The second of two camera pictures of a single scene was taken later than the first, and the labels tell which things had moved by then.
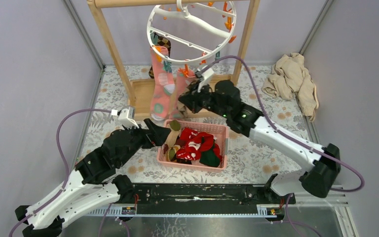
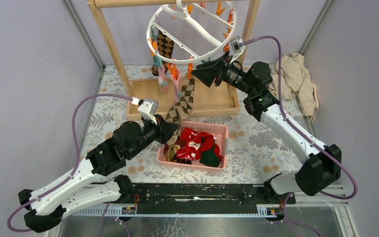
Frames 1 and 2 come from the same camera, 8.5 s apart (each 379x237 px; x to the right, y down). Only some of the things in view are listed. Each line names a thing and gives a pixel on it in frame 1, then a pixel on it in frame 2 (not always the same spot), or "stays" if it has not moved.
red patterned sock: [216, 149] stays
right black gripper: [189, 99] to [208, 75]
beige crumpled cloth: [289, 78] stays
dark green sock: [208, 158] stays
